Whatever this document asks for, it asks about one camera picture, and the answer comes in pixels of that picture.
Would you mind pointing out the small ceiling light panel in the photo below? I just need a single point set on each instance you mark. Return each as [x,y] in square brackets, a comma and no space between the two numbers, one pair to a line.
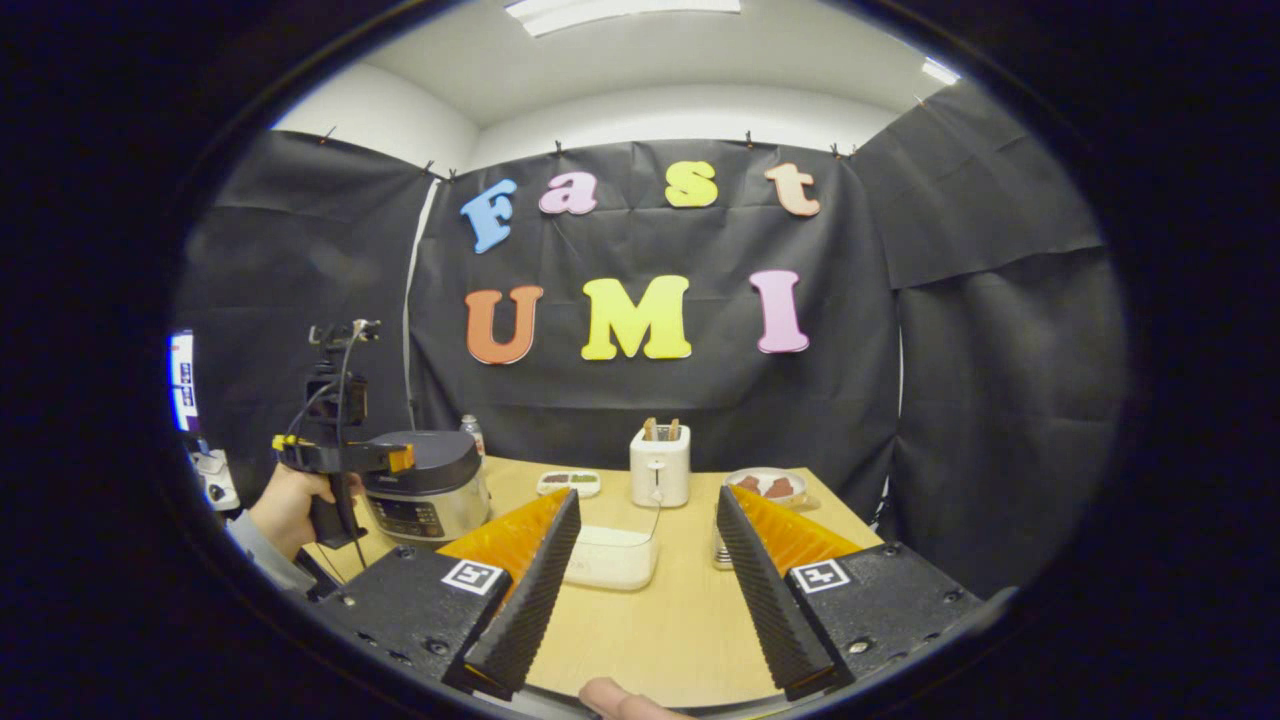
[940,72]

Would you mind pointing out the clear box of rice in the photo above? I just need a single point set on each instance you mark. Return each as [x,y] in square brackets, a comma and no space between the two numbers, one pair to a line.
[615,560]

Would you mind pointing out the computer monitor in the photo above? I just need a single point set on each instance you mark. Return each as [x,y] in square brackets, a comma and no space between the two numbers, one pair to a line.
[183,380]

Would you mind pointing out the white toaster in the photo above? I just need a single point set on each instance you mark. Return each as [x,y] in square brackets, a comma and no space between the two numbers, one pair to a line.
[660,470]

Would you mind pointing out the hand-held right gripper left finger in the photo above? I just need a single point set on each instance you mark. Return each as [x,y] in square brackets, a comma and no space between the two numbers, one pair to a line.
[530,600]

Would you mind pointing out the white side desk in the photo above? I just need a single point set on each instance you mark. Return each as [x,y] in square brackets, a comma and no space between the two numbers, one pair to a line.
[215,480]

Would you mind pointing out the black backdrop cloth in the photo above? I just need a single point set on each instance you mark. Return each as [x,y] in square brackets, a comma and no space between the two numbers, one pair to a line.
[640,400]

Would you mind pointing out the small clear plastic bottle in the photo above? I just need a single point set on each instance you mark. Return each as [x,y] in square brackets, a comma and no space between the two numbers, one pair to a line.
[472,435]

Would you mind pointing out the white divided dish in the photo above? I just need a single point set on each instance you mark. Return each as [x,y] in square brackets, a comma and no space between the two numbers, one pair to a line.
[568,484]

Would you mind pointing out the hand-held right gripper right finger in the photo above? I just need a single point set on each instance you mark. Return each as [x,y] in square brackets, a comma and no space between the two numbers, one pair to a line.
[765,600]

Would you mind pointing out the black silver rice cooker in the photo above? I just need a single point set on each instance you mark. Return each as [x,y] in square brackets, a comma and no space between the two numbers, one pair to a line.
[435,500]

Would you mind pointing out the white round plate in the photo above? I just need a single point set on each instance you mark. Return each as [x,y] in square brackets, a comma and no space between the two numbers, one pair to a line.
[765,472]

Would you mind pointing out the large ceiling light panel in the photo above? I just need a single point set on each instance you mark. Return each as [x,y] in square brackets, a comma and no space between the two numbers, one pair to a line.
[620,14]

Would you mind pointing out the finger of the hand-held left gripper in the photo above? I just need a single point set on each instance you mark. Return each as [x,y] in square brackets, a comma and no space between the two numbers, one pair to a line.
[340,458]

